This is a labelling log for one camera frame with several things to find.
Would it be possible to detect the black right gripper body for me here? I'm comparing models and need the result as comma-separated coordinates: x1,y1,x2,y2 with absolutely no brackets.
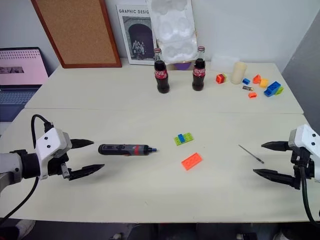
291,146,316,191

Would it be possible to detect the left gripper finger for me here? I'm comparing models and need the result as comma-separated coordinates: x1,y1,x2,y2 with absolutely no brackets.
70,138,95,150
67,164,105,181

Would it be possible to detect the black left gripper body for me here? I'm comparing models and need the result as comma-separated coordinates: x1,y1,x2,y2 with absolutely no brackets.
47,152,76,181

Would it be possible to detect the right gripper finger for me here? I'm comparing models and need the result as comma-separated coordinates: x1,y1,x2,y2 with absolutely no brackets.
260,140,292,152
252,168,296,189

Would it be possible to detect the thin metal screwdriver bit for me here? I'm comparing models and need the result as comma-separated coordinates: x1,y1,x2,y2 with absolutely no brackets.
238,144,265,165

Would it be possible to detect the grey black electric screwdriver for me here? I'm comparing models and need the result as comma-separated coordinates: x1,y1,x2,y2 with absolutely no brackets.
97,143,159,157

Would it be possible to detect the large blue brick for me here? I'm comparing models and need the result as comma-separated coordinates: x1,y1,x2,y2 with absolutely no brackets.
263,81,281,98

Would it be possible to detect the white shoe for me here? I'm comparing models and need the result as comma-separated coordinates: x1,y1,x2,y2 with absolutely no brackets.
14,219,36,236

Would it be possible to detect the cream cylinder candle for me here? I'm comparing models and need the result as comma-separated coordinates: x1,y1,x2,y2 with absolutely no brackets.
230,61,248,85

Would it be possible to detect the orange building plate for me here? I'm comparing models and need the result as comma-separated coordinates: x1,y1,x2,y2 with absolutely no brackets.
181,152,204,172

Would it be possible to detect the red and yellow-green brick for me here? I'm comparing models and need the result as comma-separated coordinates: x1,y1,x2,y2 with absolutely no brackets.
215,73,228,85

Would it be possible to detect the green building plate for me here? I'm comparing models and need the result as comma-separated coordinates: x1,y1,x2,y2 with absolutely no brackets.
174,132,195,147

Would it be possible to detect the grey partition panel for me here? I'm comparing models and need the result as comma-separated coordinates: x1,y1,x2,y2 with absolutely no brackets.
281,9,320,116

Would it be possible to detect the open laptop with pink screen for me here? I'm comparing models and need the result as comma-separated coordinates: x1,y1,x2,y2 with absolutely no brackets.
0,46,50,123

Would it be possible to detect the translucent white plastic box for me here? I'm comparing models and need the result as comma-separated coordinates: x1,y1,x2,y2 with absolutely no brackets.
210,53,240,74

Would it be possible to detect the glass cola bottle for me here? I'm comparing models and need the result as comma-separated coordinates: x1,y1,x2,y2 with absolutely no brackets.
153,47,171,95
191,45,207,92

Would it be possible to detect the graphic design book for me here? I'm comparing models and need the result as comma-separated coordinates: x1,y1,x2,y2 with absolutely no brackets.
115,4,157,66

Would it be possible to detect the purple bowl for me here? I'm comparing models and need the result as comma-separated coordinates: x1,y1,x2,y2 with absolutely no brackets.
173,62,192,71

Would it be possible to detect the white moulded plastic tray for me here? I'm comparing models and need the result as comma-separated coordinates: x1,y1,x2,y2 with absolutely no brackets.
149,0,197,65

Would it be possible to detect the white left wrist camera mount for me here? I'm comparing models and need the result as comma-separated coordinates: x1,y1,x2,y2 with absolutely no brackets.
34,128,73,181

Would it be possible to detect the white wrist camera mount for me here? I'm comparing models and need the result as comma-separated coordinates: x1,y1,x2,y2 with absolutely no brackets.
288,124,320,183
34,128,73,181

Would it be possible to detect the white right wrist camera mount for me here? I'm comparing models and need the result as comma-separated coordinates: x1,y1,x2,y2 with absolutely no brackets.
288,124,320,183

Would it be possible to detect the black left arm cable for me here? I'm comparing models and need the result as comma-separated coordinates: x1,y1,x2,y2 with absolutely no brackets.
0,114,55,223

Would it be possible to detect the cork board with red-brown frame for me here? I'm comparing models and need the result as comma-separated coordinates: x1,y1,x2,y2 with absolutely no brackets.
30,0,123,69

